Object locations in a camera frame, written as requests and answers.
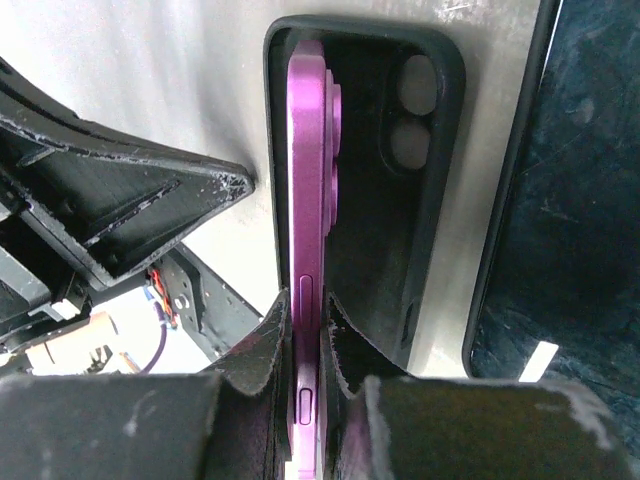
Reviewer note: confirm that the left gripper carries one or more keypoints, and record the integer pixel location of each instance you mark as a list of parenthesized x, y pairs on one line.
[(86, 198)]

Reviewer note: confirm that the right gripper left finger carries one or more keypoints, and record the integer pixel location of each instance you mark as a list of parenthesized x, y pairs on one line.
[(226, 422)]

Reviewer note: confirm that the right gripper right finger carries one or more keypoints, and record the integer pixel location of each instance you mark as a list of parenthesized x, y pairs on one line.
[(392, 425)]

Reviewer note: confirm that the black smartphone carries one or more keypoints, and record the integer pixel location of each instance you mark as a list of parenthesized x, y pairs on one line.
[(580, 200)]

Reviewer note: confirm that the purple smartphone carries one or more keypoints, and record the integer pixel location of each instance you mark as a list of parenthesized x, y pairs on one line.
[(314, 124)]

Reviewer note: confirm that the black phone case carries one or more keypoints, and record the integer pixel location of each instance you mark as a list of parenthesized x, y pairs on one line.
[(505, 200), (403, 88)]

